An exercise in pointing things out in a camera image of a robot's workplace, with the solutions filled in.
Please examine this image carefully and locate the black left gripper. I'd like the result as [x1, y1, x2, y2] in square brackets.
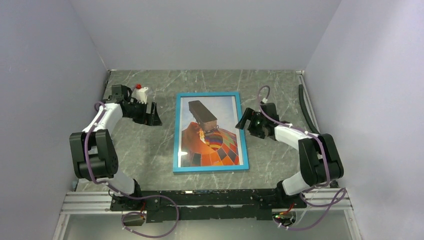
[124, 99, 162, 126]

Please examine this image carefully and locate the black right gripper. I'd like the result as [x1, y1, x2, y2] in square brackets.
[236, 107, 267, 139]

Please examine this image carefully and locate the clear plastic frame sheet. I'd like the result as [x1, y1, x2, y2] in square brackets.
[179, 96, 241, 168]

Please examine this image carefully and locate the blue wooden picture frame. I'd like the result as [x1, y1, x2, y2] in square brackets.
[172, 91, 250, 174]

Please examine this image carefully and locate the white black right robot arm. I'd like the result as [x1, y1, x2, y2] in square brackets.
[235, 102, 344, 208]

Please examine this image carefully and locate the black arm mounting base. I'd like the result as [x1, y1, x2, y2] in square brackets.
[110, 188, 307, 223]

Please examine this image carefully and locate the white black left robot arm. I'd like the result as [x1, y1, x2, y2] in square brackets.
[69, 84, 162, 210]

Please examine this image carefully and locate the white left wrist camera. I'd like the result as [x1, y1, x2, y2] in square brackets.
[131, 83, 150, 104]

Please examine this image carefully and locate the black corrugated hose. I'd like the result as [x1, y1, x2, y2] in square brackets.
[298, 84, 321, 135]

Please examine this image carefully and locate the aluminium extrusion rail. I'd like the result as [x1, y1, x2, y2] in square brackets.
[61, 188, 353, 214]

